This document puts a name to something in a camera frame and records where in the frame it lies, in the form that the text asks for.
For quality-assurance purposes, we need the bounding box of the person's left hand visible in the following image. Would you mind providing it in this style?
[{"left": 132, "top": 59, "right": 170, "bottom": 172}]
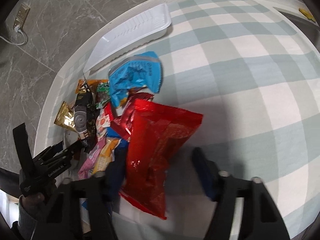
[{"left": 19, "top": 193, "right": 47, "bottom": 220}]

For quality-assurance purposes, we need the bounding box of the white plastic tray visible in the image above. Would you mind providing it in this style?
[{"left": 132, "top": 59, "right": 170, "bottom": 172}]
[{"left": 83, "top": 3, "right": 171, "bottom": 73}]

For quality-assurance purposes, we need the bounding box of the green checkered tablecloth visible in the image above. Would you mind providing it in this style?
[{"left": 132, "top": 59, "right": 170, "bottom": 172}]
[{"left": 46, "top": 0, "right": 320, "bottom": 239}]

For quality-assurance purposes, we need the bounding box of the large red snack bag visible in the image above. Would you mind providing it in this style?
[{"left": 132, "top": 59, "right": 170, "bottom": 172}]
[{"left": 120, "top": 99, "right": 203, "bottom": 220}]

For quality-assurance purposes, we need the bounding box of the small yellow object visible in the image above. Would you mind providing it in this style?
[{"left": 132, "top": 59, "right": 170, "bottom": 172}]
[{"left": 299, "top": 8, "right": 316, "bottom": 23}]

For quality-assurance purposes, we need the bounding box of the gold foil snack packet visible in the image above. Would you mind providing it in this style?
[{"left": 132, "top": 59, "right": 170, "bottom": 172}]
[{"left": 54, "top": 101, "right": 76, "bottom": 132}]

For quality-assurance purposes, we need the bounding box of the orange snack bar packet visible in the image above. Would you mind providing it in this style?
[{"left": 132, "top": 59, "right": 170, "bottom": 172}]
[{"left": 75, "top": 79, "right": 108, "bottom": 94}]

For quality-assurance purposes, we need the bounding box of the black snack packet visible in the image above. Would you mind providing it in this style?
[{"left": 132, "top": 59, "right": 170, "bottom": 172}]
[{"left": 74, "top": 81, "right": 97, "bottom": 153}]

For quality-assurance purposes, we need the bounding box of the brass floor socket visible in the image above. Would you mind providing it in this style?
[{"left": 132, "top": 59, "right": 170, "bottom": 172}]
[{"left": 13, "top": 3, "right": 30, "bottom": 30}]

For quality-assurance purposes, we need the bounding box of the yellow orange snack packet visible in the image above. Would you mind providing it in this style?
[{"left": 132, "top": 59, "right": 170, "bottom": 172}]
[{"left": 92, "top": 138, "right": 120, "bottom": 174}]

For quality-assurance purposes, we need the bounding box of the blue snack bag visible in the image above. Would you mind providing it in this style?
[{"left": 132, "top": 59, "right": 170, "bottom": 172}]
[{"left": 108, "top": 51, "right": 162, "bottom": 108}]

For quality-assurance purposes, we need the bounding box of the white power cable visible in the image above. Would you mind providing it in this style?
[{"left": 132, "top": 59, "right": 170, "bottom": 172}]
[{"left": 0, "top": 26, "right": 28, "bottom": 46}]

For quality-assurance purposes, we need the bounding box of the green small snack packet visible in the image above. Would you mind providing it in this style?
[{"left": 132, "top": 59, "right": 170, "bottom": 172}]
[{"left": 95, "top": 81, "right": 111, "bottom": 109}]

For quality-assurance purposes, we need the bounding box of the pink snack packet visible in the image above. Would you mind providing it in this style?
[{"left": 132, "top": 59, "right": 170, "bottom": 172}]
[{"left": 78, "top": 137, "right": 106, "bottom": 180}]

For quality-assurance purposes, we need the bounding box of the grey sleeve forearm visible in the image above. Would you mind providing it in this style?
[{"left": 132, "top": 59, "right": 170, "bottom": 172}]
[{"left": 11, "top": 202, "right": 37, "bottom": 239}]

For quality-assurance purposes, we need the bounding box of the red foil snack packet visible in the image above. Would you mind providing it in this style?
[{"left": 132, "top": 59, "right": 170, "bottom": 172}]
[{"left": 105, "top": 92, "right": 154, "bottom": 122}]

